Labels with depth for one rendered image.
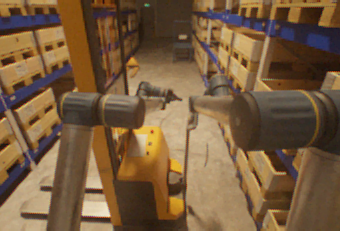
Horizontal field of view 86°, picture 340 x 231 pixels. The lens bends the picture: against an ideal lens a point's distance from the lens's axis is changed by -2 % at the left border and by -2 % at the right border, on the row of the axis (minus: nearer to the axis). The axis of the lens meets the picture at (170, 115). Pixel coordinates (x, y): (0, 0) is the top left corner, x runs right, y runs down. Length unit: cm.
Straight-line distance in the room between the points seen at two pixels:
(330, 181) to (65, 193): 90
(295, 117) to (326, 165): 20
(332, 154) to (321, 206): 16
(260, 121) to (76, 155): 72
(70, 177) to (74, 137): 16
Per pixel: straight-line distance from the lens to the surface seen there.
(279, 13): 204
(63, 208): 94
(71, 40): 136
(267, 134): 45
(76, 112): 89
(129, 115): 78
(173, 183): 225
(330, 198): 69
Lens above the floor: 215
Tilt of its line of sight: 30 degrees down
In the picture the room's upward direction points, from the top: straight up
